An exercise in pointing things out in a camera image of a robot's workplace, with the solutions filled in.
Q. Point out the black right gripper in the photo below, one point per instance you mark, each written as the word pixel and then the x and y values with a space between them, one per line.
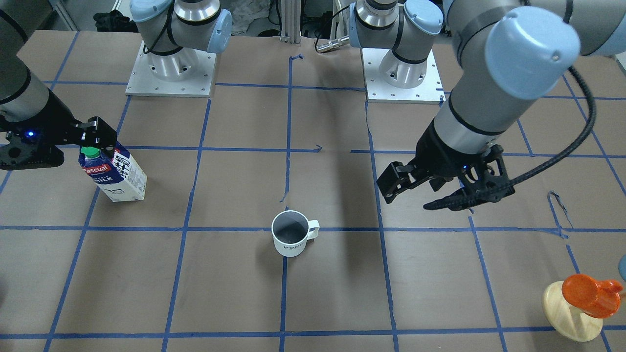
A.
pixel 57 113

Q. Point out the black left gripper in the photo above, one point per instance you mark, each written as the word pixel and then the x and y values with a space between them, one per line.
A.
pixel 436 152

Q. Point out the blue white milk carton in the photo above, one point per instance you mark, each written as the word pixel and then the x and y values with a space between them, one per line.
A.
pixel 119 176

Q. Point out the white grey mug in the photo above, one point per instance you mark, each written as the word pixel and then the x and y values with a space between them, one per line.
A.
pixel 291 230

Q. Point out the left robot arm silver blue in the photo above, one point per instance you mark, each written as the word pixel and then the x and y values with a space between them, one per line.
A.
pixel 512 52

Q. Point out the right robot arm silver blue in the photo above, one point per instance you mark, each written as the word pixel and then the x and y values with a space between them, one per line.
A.
pixel 166 26

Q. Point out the orange mug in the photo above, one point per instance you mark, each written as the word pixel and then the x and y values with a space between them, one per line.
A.
pixel 596 298

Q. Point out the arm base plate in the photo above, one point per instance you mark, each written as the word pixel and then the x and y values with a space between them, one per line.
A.
pixel 388 80
pixel 188 73

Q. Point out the aluminium frame post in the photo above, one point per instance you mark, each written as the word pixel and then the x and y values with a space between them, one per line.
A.
pixel 290 21

